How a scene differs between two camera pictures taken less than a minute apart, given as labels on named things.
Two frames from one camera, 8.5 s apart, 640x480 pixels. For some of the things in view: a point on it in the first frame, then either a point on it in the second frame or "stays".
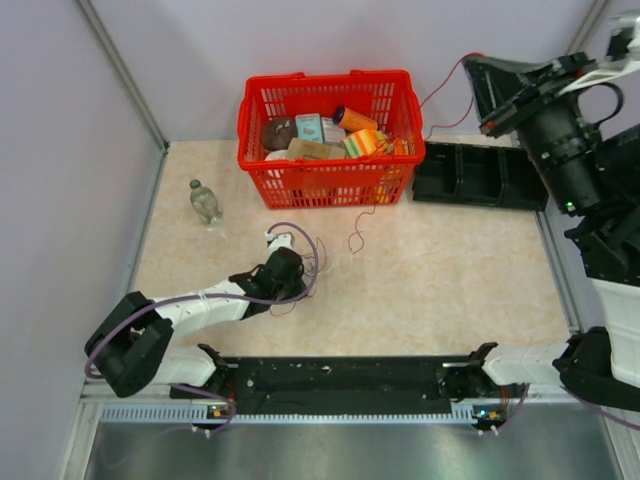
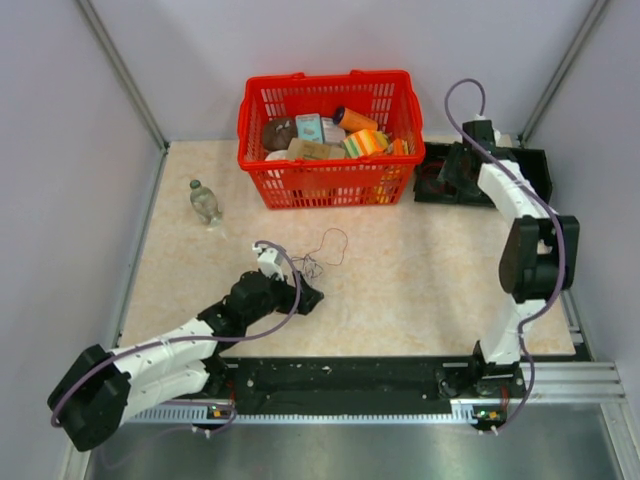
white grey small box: (331, 132) stays
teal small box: (309, 127) stays
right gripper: (502, 88) → (448, 171)
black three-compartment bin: (479, 174) stays
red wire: (428, 134) → (439, 189)
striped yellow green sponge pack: (363, 143) stays
